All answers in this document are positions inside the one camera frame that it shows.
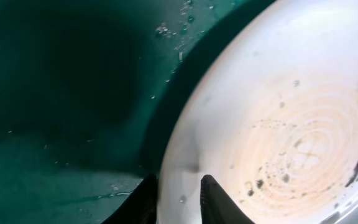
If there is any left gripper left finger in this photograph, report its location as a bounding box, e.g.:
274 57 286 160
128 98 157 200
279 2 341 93
101 174 158 224

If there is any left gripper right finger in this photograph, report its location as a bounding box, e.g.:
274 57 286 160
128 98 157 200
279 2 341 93
200 174 254 224

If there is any light blue plate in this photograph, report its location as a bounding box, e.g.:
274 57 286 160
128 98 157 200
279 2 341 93
157 0 358 223

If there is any teal plastic tray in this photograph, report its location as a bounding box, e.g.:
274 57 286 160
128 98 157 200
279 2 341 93
0 0 271 223

